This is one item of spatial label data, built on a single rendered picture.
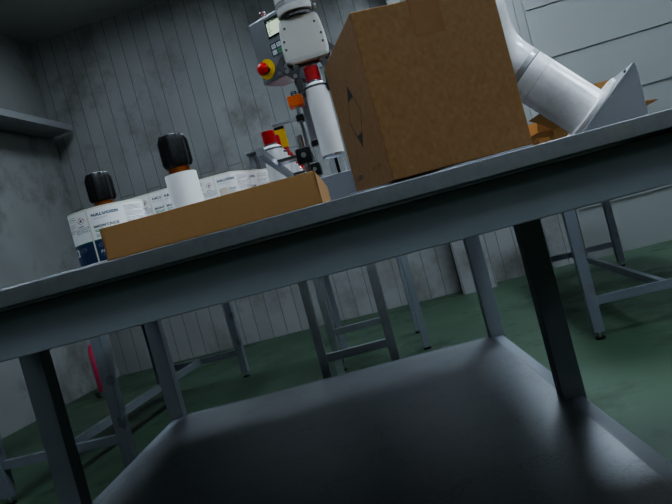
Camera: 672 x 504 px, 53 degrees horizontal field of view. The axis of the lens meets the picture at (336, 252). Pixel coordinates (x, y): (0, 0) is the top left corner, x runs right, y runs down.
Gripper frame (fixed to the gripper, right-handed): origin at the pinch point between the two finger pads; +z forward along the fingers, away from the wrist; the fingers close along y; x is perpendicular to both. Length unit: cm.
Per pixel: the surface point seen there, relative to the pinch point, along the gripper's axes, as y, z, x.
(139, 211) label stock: 55, 14, -29
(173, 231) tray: 19, 28, 72
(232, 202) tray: 12, 27, 72
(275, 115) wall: 49, -92, -477
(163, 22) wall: 131, -206, -486
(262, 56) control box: 14, -24, -53
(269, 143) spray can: 14.7, 7.2, -16.0
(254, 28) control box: 14, -33, -53
